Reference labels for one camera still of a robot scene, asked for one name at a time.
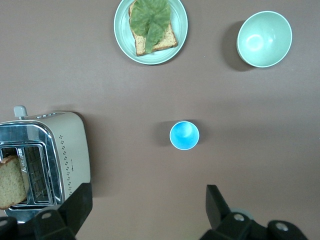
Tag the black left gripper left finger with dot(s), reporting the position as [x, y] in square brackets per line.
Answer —
[75, 210]

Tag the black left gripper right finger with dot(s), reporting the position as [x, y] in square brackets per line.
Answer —
[220, 215]

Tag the blue plastic cup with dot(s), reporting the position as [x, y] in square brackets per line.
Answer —
[183, 136]

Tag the beige and chrome toaster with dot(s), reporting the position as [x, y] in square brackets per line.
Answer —
[72, 150]

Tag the brown bread slice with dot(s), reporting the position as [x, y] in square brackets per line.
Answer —
[10, 182]

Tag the pale green bowl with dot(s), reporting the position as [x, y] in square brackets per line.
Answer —
[265, 40]

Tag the toast slice under lettuce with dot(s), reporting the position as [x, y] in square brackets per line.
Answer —
[170, 40]

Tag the pale green plate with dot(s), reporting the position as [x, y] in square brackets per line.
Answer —
[120, 30]

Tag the green lettuce leaf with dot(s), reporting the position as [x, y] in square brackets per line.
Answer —
[150, 15]

